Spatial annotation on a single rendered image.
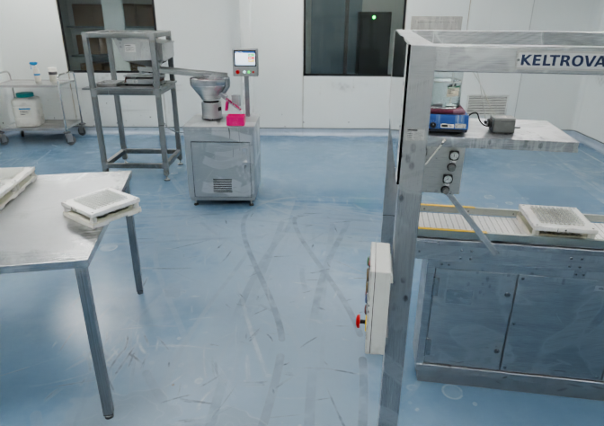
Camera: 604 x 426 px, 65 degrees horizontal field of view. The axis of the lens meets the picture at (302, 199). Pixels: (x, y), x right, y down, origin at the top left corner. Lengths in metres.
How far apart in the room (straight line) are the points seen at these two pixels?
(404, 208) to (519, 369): 1.46
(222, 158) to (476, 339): 2.74
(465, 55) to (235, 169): 3.33
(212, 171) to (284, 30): 3.08
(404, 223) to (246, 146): 3.08
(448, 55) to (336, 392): 1.73
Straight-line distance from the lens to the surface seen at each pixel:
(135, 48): 5.17
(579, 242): 2.21
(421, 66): 1.18
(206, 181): 4.41
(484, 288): 2.28
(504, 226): 2.28
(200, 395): 2.48
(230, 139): 4.26
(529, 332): 2.46
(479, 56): 1.20
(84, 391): 2.66
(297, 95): 6.98
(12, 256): 2.14
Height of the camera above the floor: 1.69
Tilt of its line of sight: 22 degrees down
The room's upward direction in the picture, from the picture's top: straight up
